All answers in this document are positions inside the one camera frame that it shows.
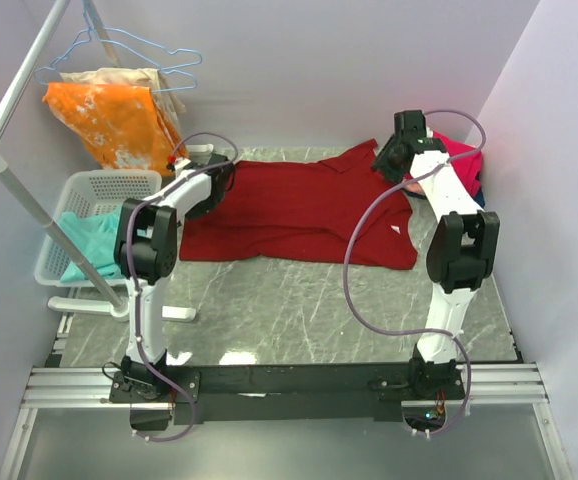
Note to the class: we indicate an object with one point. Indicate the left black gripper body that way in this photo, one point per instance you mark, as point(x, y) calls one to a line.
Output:
point(206, 206)

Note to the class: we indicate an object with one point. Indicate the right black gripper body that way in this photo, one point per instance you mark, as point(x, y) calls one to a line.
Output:
point(384, 161)

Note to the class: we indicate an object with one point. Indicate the dark red t shirt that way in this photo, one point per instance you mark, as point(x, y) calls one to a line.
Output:
point(305, 212)

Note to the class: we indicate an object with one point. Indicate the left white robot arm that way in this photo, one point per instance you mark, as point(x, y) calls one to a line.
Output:
point(147, 246)

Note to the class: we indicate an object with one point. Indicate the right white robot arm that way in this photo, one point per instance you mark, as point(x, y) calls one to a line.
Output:
point(463, 247)

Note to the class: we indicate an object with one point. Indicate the folded salmon t shirt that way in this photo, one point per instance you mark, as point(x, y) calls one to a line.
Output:
point(414, 190)

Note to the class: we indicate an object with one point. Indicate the folded pink t shirt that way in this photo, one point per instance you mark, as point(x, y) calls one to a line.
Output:
point(467, 168)

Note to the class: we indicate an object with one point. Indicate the beige cloth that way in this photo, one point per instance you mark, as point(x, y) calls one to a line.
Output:
point(166, 100)

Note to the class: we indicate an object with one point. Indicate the folded navy t shirt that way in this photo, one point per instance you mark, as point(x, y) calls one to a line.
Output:
point(479, 199)

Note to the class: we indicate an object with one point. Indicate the orange patterned cloth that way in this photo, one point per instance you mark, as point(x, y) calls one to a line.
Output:
point(121, 126)

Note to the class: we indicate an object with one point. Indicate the white laundry basket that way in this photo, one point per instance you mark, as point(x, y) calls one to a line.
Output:
point(88, 212)

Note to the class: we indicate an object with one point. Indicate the teal t shirt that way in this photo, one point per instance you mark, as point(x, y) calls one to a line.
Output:
point(95, 237)

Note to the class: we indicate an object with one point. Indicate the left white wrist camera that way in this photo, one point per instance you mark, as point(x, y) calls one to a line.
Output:
point(177, 164)

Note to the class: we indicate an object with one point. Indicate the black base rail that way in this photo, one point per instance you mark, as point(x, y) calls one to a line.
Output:
point(284, 392)

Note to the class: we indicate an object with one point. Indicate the aluminium frame rail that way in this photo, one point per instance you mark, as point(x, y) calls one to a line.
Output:
point(79, 388)

